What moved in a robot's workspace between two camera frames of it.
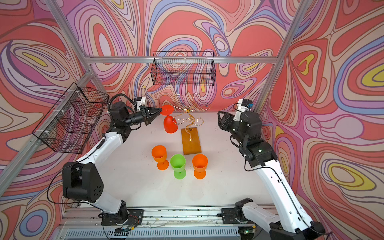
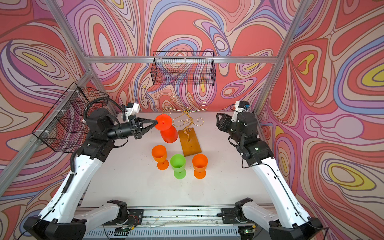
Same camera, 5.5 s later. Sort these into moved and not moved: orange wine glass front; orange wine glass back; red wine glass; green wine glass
Moved: red wine glass
Not moved: orange wine glass front; green wine glass; orange wine glass back
